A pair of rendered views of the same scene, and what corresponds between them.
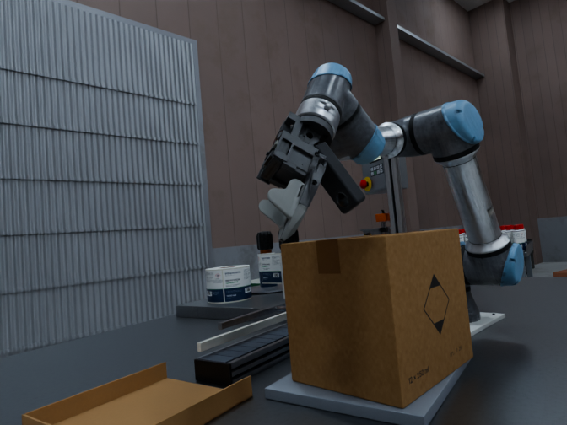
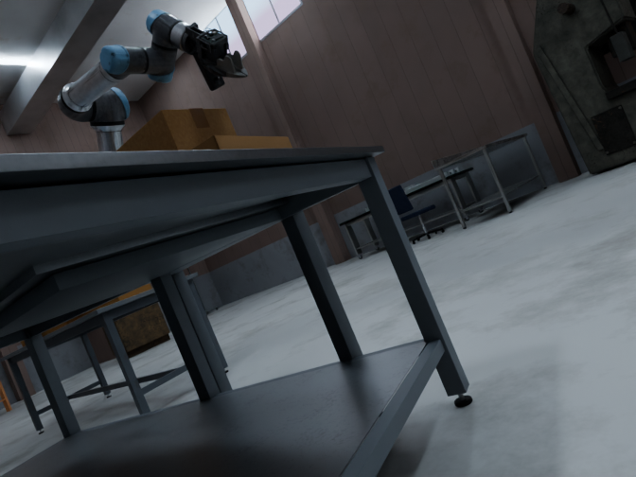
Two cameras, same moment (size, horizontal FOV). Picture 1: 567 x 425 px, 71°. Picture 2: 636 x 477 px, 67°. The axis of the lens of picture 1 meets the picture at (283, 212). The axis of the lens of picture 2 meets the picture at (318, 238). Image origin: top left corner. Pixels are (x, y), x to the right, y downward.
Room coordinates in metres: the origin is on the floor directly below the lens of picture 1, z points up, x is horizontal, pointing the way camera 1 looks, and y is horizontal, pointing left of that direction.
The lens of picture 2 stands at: (0.70, 1.31, 0.63)
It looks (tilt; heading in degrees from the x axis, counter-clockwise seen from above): 1 degrees up; 264
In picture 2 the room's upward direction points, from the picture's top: 23 degrees counter-clockwise
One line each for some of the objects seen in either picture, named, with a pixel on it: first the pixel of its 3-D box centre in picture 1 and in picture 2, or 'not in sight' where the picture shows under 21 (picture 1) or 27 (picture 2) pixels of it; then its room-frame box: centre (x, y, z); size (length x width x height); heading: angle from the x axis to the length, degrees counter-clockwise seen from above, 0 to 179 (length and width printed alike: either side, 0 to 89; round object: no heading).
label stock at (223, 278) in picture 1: (229, 282); not in sight; (1.83, 0.27, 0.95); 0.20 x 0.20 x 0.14
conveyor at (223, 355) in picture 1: (365, 302); not in sight; (1.57, -0.29, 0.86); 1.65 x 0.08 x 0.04; 145
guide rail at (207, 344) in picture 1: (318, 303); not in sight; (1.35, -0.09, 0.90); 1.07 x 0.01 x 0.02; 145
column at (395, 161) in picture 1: (397, 219); not in sight; (1.52, -0.43, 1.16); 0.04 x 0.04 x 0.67; 55
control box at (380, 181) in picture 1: (383, 168); not in sight; (1.61, -0.42, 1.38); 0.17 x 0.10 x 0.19; 20
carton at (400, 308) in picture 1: (378, 301); (185, 172); (0.83, -0.18, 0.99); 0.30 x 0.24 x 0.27; 136
